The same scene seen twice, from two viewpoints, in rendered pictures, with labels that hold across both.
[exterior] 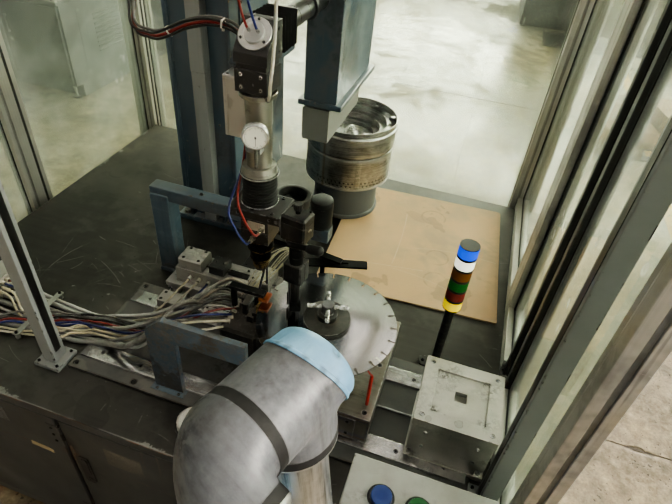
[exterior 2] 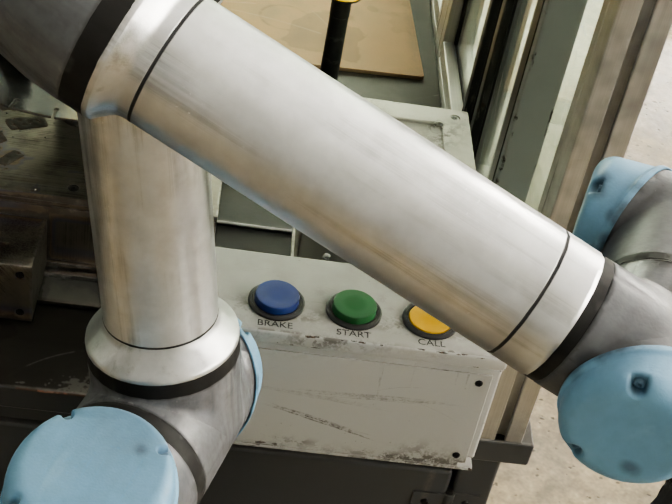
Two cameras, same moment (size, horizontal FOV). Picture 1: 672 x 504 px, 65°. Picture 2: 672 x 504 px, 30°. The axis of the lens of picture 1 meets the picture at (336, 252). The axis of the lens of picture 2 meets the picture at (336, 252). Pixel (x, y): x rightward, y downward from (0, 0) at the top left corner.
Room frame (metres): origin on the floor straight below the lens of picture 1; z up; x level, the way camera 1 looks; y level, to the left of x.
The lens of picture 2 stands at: (-0.35, 0.14, 1.63)
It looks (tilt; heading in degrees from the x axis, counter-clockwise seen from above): 38 degrees down; 339
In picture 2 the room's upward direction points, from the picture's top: 11 degrees clockwise
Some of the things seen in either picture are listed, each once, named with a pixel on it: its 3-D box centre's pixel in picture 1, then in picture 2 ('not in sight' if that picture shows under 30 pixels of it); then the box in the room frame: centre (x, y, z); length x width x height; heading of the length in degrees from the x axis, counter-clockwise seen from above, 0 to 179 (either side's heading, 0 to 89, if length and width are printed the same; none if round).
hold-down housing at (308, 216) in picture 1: (296, 244); not in sight; (0.84, 0.08, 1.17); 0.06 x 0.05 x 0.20; 67
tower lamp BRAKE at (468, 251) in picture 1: (468, 250); not in sight; (0.91, -0.29, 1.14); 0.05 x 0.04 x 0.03; 166
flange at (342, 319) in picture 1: (327, 316); not in sight; (0.84, 0.01, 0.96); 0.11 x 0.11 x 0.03
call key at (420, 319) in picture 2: not in sight; (428, 325); (0.43, -0.26, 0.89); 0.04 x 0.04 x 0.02
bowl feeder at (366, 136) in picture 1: (348, 161); not in sight; (1.63, -0.01, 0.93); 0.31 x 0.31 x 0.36
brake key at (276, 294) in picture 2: (380, 497); (276, 302); (0.46, -0.13, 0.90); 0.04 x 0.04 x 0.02
